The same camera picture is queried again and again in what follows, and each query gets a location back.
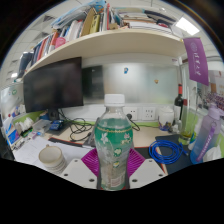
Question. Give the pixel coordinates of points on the glass with yellow liquid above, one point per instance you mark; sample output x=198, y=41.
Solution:
x=187, y=128

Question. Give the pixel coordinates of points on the black desk mat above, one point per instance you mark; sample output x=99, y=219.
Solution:
x=180, y=163

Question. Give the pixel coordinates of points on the white jar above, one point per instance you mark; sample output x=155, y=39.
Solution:
x=166, y=118

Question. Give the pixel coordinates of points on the grey metal laptop stand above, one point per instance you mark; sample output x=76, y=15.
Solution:
x=90, y=140

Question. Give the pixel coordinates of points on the purple hanging pennant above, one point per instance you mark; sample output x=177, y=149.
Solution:
x=196, y=61

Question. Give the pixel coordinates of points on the black computer monitor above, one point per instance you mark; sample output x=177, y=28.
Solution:
x=53, y=85

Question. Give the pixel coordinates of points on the shelf unit with books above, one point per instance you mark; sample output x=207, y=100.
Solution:
x=110, y=43

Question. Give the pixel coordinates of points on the small blue electronic box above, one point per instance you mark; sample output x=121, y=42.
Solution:
x=56, y=125

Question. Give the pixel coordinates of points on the white tissue pack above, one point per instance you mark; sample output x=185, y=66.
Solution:
x=213, y=155

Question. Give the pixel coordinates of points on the blank white paper sheet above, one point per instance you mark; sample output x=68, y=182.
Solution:
x=76, y=150

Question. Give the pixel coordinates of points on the clear plastic box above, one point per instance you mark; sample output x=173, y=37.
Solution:
x=41, y=125

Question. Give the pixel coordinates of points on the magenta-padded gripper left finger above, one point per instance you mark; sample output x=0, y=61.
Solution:
x=80, y=171

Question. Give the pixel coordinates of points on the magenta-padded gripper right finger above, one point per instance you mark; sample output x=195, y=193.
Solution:
x=145, y=171

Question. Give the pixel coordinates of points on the white patterned paper cup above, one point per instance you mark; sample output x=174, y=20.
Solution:
x=51, y=156

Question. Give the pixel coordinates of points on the handwritten white paper sheet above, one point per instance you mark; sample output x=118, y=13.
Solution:
x=28, y=150

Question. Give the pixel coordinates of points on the green-labelled clear drink bottle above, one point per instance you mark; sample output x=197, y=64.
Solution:
x=114, y=150

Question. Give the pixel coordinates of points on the dark wine bottle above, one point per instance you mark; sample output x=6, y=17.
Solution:
x=179, y=103

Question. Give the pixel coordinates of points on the white wall socket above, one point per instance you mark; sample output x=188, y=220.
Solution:
x=149, y=113
x=132, y=113

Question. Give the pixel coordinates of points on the purple translucent water bottle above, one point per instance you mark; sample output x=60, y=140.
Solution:
x=206, y=133

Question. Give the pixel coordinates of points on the group photo poster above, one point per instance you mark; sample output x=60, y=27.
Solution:
x=215, y=93

